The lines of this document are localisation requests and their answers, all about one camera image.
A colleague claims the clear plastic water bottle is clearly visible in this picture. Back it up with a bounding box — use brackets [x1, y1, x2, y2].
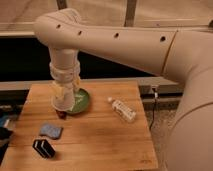
[107, 97, 136, 123]

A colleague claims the green bowl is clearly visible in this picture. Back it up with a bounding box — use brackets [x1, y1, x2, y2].
[67, 88, 90, 115]

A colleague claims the beige cloth-wrapped gripper body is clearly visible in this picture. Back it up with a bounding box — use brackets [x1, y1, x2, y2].
[49, 61, 80, 84]

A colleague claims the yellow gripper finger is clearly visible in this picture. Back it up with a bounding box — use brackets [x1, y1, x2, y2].
[73, 76, 81, 90]
[53, 84, 64, 100]

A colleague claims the black and white eraser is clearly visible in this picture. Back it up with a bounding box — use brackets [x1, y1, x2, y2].
[33, 139, 55, 158]

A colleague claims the black hanging cable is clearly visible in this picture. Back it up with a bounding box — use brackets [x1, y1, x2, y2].
[148, 87, 159, 132]

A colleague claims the dark red small object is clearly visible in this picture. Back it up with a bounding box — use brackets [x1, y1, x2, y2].
[56, 110, 67, 119]

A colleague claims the blue sponge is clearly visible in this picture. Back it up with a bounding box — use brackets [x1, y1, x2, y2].
[39, 123, 63, 139]

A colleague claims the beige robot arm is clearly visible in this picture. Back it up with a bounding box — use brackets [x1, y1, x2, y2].
[34, 8, 213, 171]

